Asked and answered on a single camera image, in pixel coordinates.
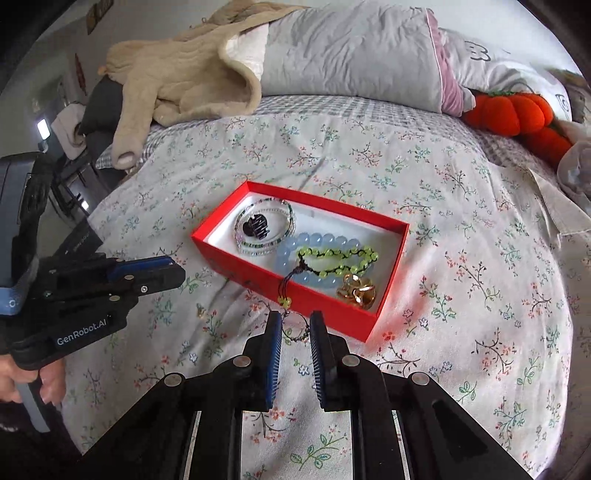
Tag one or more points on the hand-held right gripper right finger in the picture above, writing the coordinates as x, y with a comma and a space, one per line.
318, 355

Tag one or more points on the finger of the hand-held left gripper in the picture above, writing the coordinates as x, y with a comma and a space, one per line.
157, 279
138, 265

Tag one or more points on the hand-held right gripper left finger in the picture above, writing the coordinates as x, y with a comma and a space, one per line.
274, 355

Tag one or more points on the small gold charm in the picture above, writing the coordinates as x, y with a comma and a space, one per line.
200, 310

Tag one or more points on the red cardboard box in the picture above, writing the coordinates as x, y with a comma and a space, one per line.
258, 272

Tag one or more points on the person's left hand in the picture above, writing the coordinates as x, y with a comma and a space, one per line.
53, 383

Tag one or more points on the floral bedsheet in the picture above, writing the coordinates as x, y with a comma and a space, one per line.
461, 300

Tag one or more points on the dark grey garment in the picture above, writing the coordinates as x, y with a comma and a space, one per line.
99, 106

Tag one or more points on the beige knitted sweater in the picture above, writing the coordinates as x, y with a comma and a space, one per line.
184, 69

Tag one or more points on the cream fabric sheet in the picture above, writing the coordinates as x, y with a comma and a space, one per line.
558, 203

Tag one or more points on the grey pillow with pink edge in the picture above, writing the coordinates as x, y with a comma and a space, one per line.
346, 50

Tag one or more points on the orange pumpkin plush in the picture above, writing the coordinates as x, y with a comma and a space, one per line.
521, 113

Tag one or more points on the grey white crumpled cloth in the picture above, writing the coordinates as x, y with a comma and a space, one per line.
577, 170

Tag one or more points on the white printed pillow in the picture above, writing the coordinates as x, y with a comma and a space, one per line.
498, 64

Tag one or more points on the brown patterned cloth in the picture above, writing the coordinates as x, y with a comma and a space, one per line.
575, 92

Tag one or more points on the red wall hanging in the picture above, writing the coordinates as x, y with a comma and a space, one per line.
81, 74

